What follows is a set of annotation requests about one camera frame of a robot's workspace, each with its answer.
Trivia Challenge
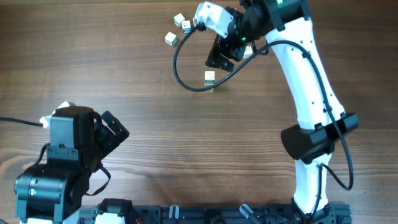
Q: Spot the white block teal side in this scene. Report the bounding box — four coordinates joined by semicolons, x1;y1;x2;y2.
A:
205;71;215;85

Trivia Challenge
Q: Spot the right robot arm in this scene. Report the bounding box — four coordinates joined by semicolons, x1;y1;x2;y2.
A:
194;0;358;223

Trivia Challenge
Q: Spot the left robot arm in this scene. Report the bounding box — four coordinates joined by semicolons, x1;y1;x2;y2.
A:
14;105;129;223

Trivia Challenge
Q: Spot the white block yellow side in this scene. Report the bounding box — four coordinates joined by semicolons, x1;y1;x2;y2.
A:
243;45;253;59

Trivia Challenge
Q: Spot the plain white block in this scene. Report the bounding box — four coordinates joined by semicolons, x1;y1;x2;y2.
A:
192;18;197;27

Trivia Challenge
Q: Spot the white block blue side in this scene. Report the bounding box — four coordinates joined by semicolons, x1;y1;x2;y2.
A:
181;20;192;34

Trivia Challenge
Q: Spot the white block green side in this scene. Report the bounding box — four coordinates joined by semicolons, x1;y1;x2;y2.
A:
164;32;178;47

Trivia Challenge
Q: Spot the white block green edge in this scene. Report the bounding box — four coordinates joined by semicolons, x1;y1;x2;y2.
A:
174;13;185;27

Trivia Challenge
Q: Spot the left black cable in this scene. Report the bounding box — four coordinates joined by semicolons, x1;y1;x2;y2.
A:
0;116;44;128

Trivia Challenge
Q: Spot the black cable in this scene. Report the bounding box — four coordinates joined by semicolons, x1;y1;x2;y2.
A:
172;26;355;218
0;116;44;128

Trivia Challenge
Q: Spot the right black cable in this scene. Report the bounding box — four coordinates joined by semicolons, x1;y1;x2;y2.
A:
172;26;355;218

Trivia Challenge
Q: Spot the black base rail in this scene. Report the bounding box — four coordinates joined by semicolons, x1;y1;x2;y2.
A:
74;203;352;224

